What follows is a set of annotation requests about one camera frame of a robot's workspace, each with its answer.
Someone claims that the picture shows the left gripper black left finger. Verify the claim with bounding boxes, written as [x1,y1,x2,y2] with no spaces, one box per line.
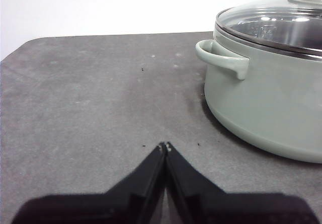
[11,141,167,224]

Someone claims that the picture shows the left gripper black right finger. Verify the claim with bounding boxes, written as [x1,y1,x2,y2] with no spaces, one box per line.
[165,141,321,224]

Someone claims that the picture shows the glass lid with green knob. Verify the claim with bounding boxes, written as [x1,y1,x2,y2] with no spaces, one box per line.
[215,0,322,58]

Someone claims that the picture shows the pale green electric steamer pot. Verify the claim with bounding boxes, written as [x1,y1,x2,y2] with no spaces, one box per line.
[195,29,322,164]

